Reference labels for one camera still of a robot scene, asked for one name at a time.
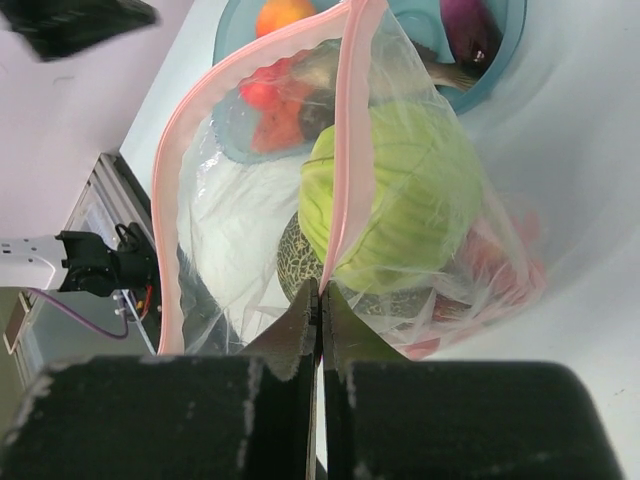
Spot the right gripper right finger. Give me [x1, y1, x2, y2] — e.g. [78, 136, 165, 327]
[321, 284, 410, 479]

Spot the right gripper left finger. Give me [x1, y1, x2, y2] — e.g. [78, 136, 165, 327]
[236, 279, 320, 479]

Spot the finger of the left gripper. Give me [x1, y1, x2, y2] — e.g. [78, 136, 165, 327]
[1, 0, 160, 62]

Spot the green striped melon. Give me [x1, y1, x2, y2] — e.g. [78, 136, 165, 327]
[276, 212, 432, 319]

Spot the green cabbage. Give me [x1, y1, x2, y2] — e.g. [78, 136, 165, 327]
[329, 101, 484, 294]

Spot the red cherry tomato bunch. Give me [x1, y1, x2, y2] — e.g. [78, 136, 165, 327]
[400, 212, 546, 360]

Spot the clear zip top bag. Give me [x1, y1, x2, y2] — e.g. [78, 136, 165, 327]
[151, 1, 534, 353]

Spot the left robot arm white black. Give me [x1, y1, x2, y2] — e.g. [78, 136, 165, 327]
[1, 1, 159, 297]

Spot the red apple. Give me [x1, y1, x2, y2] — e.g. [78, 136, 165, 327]
[239, 59, 290, 111]

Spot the orange peach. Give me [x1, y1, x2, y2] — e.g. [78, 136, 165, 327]
[255, 0, 317, 38]

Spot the teal plastic tray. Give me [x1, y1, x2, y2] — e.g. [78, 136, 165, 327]
[211, 1, 526, 163]

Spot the grey fish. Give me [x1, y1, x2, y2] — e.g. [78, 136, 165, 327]
[289, 40, 478, 94]

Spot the purple eggplant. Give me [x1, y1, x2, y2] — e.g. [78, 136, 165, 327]
[439, 0, 503, 69]

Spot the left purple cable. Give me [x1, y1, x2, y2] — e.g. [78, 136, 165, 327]
[27, 287, 132, 342]

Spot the aluminium rail front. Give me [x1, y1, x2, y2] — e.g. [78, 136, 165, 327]
[63, 153, 154, 248]

